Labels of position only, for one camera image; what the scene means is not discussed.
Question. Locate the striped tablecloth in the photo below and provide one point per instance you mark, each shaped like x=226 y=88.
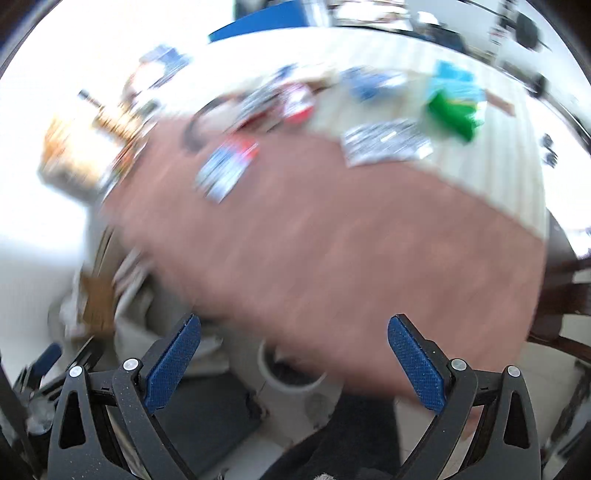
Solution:
x=501 y=165

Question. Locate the blue red milk carton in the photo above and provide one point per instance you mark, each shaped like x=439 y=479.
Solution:
x=225 y=166

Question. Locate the green snack bag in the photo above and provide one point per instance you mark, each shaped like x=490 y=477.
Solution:
x=456 y=101

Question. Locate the brown table mat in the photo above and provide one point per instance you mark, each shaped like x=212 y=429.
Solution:
x=317 y=257

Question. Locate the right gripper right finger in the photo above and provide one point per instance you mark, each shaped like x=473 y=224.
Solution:
x=505 y=443

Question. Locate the cardboard box on floor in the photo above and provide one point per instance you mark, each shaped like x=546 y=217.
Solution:
x=99 y=309

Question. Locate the red white snack wrapper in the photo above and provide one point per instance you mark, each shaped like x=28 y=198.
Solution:
x=281 y=99

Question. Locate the white round trash bin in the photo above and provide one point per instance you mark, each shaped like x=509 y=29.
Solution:
x=296 y=403

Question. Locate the silver pill blister pack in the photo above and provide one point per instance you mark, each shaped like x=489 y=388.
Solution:
x=398 y=140

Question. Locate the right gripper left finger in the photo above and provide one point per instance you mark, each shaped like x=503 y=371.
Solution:
x=82 y=443

